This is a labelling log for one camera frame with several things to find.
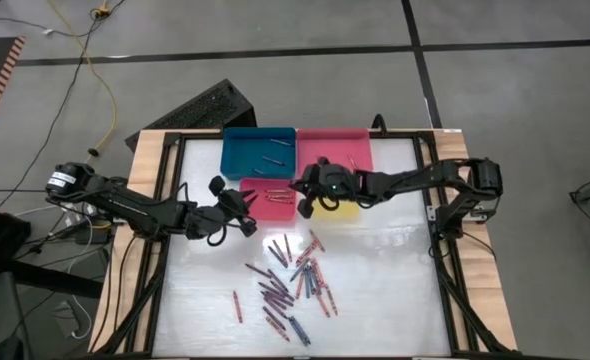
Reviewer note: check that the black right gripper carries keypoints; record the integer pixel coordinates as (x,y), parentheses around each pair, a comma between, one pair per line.
(335,182)

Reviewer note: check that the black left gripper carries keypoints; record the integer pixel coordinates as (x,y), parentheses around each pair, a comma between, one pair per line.
(215,217)

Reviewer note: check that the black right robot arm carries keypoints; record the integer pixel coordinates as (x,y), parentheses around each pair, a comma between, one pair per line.
(425,175)

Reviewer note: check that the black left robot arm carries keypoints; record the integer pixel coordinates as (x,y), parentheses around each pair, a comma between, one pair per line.
(125,205)

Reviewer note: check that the small pink plastic bin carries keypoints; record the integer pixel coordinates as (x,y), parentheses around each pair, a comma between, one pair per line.
(255,210)

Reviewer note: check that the large pink plastic bin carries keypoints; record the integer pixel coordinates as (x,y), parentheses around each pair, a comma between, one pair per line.
(325,145)

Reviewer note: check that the large blue plastic bin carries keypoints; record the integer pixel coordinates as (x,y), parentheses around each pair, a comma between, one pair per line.
(240,150)

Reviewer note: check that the small yellow plastic bin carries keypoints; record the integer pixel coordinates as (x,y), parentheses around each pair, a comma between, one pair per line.
(345,214)

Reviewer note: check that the wooden table edge board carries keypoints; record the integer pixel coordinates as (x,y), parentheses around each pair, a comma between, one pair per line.
(455,150)
(145,160)

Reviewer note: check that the white power strip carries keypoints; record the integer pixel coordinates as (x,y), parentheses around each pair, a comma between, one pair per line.
(48,31)

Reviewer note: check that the black table frame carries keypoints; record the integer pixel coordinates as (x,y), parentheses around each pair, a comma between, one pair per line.
(400,134)

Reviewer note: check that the silver arm base bracket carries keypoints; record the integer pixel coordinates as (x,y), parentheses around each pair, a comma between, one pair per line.
(477,214)

